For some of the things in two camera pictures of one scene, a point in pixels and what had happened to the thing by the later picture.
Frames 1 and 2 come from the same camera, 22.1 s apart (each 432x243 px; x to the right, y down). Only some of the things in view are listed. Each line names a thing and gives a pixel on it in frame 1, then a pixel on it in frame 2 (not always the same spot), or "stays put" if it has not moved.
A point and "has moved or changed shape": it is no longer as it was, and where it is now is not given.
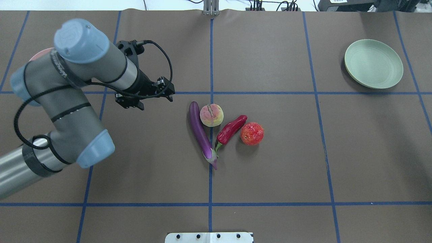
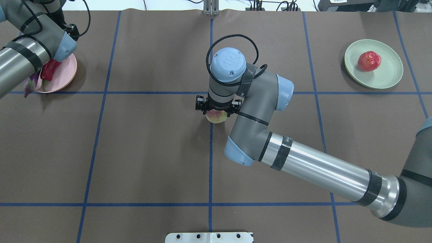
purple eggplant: x=209 y=153 has moved or changed shape
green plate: x=373 y=64 stays put
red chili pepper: x=231 y=128 has moved or changed shape
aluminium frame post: x=211 y=8 stays put
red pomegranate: x=252 y=133 has moved or changed shape
